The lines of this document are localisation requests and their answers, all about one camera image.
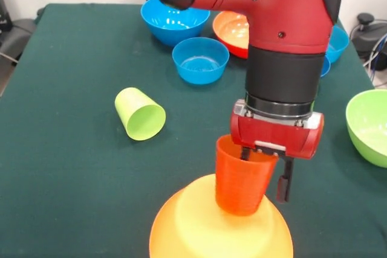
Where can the small dark blue bowl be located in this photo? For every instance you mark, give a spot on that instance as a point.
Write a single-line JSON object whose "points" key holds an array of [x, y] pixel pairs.
{"points": [[325, 66]]}

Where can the shallow red-orange bowl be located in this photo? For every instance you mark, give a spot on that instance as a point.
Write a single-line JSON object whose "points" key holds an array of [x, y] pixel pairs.
{"points": [[232, 31]]}

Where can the small light blue bowl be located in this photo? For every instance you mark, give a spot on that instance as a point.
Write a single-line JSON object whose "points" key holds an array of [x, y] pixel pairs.
{"points": [[199, 70], [338, 43]]}

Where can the red-orange cup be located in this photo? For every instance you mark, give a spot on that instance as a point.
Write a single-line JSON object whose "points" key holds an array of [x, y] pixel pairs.
{"points": [[239, 179]]}

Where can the dark grey chair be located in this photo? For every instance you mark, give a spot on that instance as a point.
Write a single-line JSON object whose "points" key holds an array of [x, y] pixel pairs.
{"points": [[18, 37]]}

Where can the dark green tablecloth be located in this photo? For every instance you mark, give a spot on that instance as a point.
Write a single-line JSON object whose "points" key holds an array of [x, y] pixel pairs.
{"points": [[60, 149]]}

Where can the light green cup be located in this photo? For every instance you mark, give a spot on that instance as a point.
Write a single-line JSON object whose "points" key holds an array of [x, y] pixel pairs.
{"points": [[133, 107]]}

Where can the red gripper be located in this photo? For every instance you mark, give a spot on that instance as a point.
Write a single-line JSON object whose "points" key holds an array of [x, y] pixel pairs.
{"points": [[272, 134]]}

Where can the light green bowl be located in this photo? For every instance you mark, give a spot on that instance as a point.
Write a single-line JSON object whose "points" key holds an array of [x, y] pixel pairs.
{"points": [[369, 125]]}

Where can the medium blue bowl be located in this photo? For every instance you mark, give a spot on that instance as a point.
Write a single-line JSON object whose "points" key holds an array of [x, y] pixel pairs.
{"points": [[175, 25]]}

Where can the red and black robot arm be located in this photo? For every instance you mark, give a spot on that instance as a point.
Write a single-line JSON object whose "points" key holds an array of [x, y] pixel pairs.
{"points": [[272, 13]]}

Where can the large light orange bowl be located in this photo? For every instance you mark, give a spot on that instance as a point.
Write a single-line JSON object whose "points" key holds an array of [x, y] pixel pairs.
{"points": [[187, 227]]}

